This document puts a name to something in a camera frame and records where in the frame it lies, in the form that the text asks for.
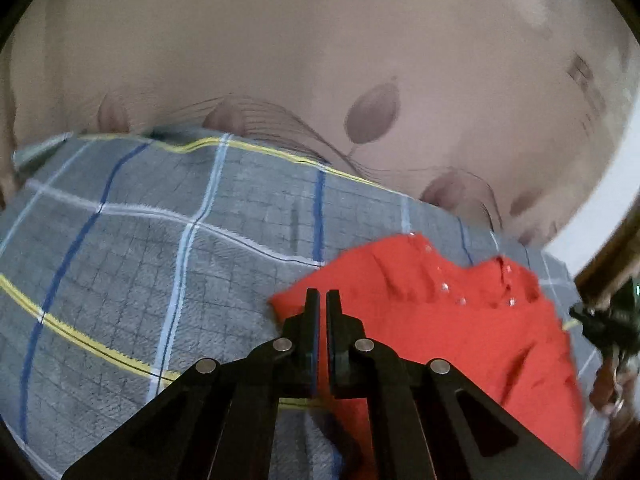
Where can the brown wooden door frame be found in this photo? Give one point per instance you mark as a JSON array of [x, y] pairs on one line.
[[607, 265]]

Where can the beige leaf-print panel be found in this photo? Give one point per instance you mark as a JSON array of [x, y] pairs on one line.
[[310, 60]]

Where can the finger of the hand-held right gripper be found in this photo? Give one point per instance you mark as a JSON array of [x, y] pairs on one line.
[[585, 320]]

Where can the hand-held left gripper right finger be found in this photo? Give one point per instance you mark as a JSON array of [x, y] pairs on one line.
[[336, 330]]

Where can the person's right hand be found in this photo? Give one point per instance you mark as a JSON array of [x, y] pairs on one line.
[[607, 385]]

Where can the grey plaid blanket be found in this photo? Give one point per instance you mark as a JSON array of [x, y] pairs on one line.
[[140, 260]]

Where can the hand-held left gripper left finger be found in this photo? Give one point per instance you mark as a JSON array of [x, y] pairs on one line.
[[312, 322]]

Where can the red small garment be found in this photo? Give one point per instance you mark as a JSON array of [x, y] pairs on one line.
[[440, 320]]

